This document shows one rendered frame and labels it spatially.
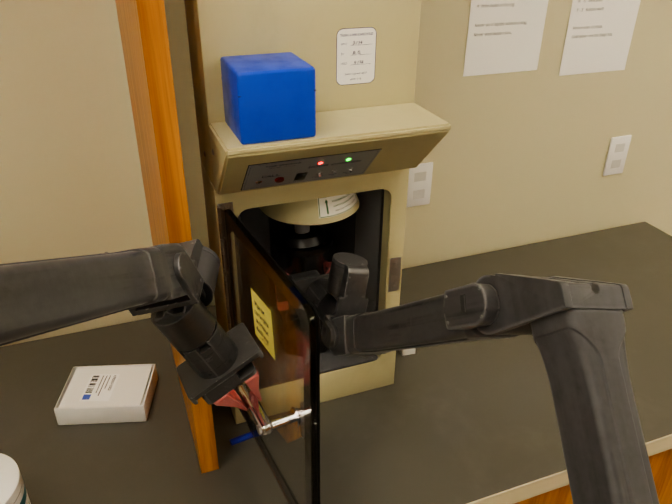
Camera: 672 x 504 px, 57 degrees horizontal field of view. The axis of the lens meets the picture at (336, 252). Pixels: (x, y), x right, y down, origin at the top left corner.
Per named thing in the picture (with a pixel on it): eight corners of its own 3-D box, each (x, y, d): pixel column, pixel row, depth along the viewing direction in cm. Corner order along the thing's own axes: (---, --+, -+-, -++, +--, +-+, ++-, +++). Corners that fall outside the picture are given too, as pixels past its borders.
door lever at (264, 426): (273, 385, 87) (272, 370, 86) (301, 430, 80) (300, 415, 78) (236, 397, 85) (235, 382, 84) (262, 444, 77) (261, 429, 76)
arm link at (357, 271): (328, 352, 92) (380, 352, 95) (343, 282, 88) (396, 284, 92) (304, 315, 102) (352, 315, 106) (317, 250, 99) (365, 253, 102)
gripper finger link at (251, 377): (220, 403, 85) (185, 363, 79) (264, 372, 86) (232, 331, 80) (237, 437, 80) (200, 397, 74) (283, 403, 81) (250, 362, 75)
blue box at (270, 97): (224, 122, 86) (219, 56, 82) (293, 115, 89) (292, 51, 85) (241, 146, 78) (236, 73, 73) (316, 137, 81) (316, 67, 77)
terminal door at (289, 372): (243, 408, 111) (226, 204, 91) (317, 546, 87) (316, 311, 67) (239, 409, 110) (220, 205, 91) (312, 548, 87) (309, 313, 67)
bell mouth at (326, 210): (248, 190, 114) (246, 162, 111) (338, 178, 119) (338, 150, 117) (274, 232, 99) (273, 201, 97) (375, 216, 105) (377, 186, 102)
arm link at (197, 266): (102, 283, 65) (176, 267, 64) (129, 215, 74) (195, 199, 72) (154, 352, 73) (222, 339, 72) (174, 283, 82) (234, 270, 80)
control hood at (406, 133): (212, 189, 91) (206, 122, 86) (411, 162, 101) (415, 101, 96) (229, 222, 81) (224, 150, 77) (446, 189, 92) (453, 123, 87)
